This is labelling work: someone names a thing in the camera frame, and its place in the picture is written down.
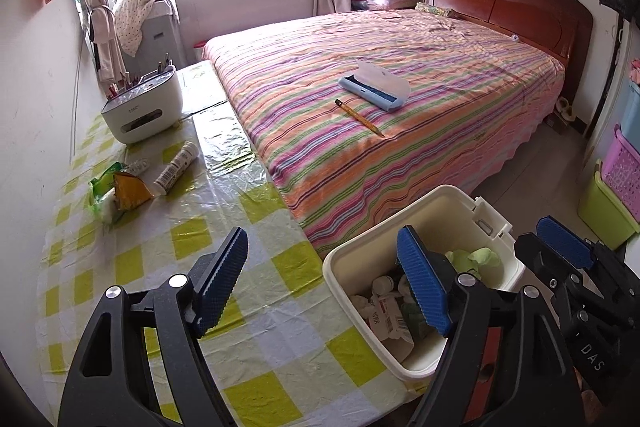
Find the white printed tube bottle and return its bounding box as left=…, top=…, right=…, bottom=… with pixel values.
left=152, top=142, right=200, bottom=196

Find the white packet red label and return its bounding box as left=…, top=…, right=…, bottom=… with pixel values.
left=367, top=296, right=418, bottom=343

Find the white plastic bin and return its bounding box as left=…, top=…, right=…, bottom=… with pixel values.
left=322, top=184, right=526, bottom=383

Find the green wet wipes packet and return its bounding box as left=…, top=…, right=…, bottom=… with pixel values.
left=89, top=162, right=128, bottom=224

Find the green plastic storage box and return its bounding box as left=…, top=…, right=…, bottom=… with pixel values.
left=577, top=159, right=640, bottom=250

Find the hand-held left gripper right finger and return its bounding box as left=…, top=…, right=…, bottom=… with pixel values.
left=396, top=225, right=586, bottom=427

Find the white tissue box organizer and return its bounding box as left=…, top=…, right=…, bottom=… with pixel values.
left=100, top=66, right=182, bottom=145

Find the orange snack bag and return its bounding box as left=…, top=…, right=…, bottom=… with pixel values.
left=112, top=172, right=155, bottom=212

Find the white tissue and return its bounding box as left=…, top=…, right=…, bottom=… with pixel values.
left=350, top=294, right=374, bottom=324

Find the yellow checked tablecloth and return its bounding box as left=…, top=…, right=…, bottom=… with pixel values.
left=35, top=59, right=436, bottom=427

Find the wooden bed headboard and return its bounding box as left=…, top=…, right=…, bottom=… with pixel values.
left=422, top=0, right=594, bottom=68

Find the blue plastic storage box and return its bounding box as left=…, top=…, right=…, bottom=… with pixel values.
left=617, top=77, right=640, bottom=148

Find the white hanging garment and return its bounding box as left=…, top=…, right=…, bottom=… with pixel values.
left=89, top=5, right=126, bottom=78

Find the dark bottle with white cap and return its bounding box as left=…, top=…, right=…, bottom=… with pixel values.
left=371, top=275, right=401, bottom=298

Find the blue pencil case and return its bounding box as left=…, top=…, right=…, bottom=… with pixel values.
left=338, top=61, right=412, bottom=112

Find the bunch of pens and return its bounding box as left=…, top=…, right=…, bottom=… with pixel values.
left=107, top=52, right=176, bottom=100

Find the grey appliance with cloth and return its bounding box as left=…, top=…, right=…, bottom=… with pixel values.
left=114, top=0, right=180, bottom=58

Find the striped bed sheet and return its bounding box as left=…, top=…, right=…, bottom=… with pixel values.
left=200, top=9, right=566, bottom=258

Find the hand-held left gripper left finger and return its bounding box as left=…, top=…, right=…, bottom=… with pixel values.
left=57, top=227, right=249, bottom=427

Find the pale green packet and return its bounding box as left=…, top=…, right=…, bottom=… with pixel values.
left=400, top=302, right=433, bottom=343

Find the small floral pillow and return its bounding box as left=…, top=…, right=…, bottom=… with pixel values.
left=415, top=1, right=456, bottom=18

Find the thin wall cable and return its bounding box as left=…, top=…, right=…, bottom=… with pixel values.
left=70, top=27, right=88, bottom=158

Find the yellow pencil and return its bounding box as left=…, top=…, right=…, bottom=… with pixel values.
left=334, top=98, right=386, bottom=138

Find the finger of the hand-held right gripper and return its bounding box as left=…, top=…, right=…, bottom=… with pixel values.
left=514, top=233, right=581, bottom=303
left=536, top=216, right=608, bottom=270

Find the pink plastic basket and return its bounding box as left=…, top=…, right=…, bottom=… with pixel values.
left=600, top=124, right=640, bottom=208

